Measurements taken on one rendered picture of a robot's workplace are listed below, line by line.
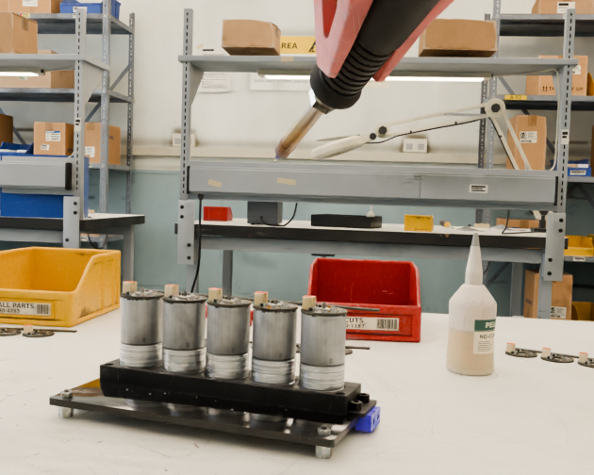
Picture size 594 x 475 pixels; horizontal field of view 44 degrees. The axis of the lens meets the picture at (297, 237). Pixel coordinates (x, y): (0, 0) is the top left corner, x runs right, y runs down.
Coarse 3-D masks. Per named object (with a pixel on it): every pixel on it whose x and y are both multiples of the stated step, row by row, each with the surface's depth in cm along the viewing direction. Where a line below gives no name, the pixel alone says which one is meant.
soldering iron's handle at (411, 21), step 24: (384, 0) 28; (408, 0) 27; (432, 0) 27; (384, 24) 28; (408, 24) 28; (360, 48) 30; (384, 48) 29; (312, 72) 33; (360, 72) 31; (336, 96) 33
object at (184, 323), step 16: (176, 304) 41; (192, 304) 42; (176, 320) 42; (192, 320) 42; (176, 336) 42; (192, 336) 42; (176, 352) 42; (192, 352) 42; (176, 368) 42; (192, 368) 42
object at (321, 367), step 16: (304, 320) 39; (320, 320) 39; (336, 320) 39; (304, 336) 39; (320, 336) 39; (336, 336) 39; (304, 352) 39; (320, 352) 39; (336, 352) 39; (304, 368) 39; (320, 368) 39; (336, 368) 39; (304, 384) 39; (320, 384) 39; (336, 384) 39
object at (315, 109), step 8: (312, 96) 34; (312, 104) 34; (320, 104) 34; (304, 112) 35; (312, 112) 35; (320, 112) 35; (328, 112) 34; (304, 120) 36; (312, 120) 35; (296, 128) 36; (304, 128) 36; (288, 136) 37; (296, 136) 37; (304, 136) 37; (280, 144) 38; (288, 144) 38; (296, 144) 38; (280, 152) 38; (288, 152) 38
